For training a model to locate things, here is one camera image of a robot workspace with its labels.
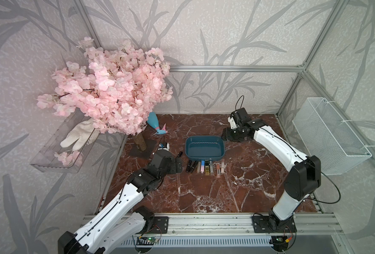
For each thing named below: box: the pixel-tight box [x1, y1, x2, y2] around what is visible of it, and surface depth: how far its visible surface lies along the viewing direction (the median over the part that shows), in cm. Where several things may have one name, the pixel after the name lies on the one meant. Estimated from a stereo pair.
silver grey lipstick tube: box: [208, 159, 214, 174], surface depth 95 cm
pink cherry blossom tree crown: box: [36, 37, 173, 135], surface depth 59 cm
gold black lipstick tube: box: [204, 159, 210, 176], surface depth 94 cm
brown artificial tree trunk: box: [133, 132, 147, 152], surface depth 94 cm
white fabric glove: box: [60, 119, 100, 152], surface depth 67 cm
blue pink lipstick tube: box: [200, 160, 205, 174], surface depth 93 cm
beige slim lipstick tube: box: [196, 160, 202, 174], surface depth 93 cm
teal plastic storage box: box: [184, 135, 226, 161], surface depth 103 cm
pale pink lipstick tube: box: [220, 158, 225, 175], surface depth 94 cm
